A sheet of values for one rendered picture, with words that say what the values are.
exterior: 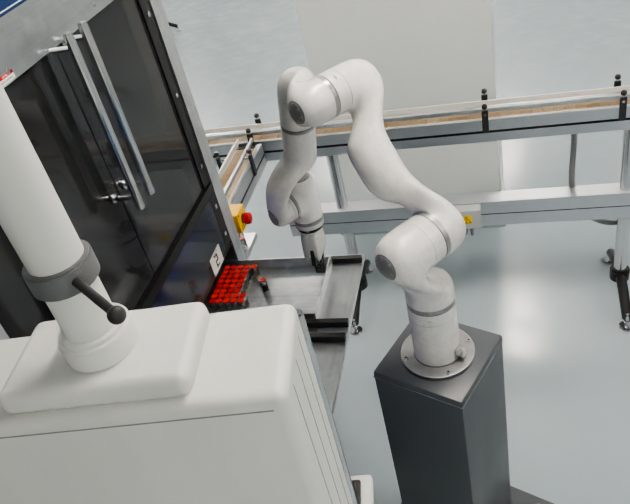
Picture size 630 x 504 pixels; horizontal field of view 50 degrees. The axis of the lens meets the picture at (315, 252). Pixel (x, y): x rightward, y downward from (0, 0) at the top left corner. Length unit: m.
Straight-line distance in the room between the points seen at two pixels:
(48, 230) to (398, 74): 2.59
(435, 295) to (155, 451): 0.84
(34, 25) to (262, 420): 0.89
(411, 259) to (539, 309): 1.75
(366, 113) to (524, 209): 1.49
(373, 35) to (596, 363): 1.69
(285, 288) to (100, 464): 1.18
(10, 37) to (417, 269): 0.91
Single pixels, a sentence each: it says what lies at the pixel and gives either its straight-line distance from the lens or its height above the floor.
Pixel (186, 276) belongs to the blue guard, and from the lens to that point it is 1.85.
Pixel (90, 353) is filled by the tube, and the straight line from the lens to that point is 0.90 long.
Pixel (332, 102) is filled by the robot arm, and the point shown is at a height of 1.55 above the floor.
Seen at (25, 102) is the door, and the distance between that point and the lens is 1.38.
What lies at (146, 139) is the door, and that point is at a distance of 1.74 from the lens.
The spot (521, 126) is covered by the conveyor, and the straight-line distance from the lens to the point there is 2.69.
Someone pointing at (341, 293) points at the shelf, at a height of 0.88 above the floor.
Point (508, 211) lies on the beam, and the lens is 2.91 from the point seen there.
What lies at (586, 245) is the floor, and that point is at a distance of 3.54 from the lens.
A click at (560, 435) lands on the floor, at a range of 2.72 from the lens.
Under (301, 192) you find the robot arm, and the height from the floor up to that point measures 1.22.
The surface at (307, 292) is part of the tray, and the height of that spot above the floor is 0.88.
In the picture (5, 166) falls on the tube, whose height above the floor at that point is 1.88.
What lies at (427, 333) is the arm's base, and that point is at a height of 0.99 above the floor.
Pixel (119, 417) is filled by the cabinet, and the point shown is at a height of 1.54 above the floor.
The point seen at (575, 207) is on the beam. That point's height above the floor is 0.50.
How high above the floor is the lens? 2.16
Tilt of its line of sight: 36 degrees down
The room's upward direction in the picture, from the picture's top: 14 degrees counter-clockwise
